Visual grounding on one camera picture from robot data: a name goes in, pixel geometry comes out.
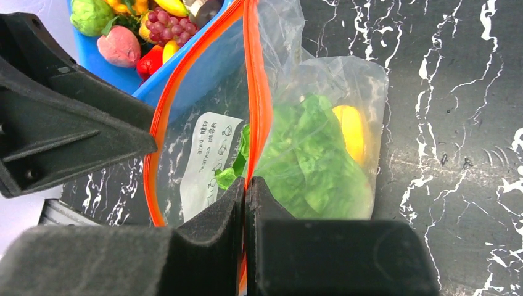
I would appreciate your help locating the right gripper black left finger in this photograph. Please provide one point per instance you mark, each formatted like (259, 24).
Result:
(201, 257)

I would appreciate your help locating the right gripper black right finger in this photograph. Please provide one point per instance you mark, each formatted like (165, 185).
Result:
(288, 256)

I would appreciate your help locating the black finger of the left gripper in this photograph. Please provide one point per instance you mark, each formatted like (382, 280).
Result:
(59, 121)

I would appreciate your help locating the green toy lettuce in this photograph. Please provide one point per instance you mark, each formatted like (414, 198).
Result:
(307, 167)

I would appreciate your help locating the green toy custard apple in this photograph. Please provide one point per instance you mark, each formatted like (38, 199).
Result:
(90, 17)

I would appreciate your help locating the yellow toy mango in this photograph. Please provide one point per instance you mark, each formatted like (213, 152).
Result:
(352, 126)

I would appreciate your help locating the clear zip top bag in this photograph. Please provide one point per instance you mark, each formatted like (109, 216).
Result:
(279, 71)

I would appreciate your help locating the toy peach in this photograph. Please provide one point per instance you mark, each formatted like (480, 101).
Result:
(120, 47)

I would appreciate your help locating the red toy strawberry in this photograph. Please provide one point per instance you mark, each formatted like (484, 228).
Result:
(150, 63)

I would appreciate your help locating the small yellow toy banana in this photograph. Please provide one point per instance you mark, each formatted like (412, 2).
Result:
(169, 50)

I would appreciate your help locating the yellow toy bell pepper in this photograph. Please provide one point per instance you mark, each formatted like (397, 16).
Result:
(131, 7)

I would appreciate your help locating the toy purple grapes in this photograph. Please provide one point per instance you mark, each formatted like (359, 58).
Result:
(158, 27)

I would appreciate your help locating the blue plastic bin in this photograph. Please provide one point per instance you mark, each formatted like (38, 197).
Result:
(219, 60)

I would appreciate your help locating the toy mushroom slice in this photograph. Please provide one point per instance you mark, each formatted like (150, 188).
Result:
(202, 11)

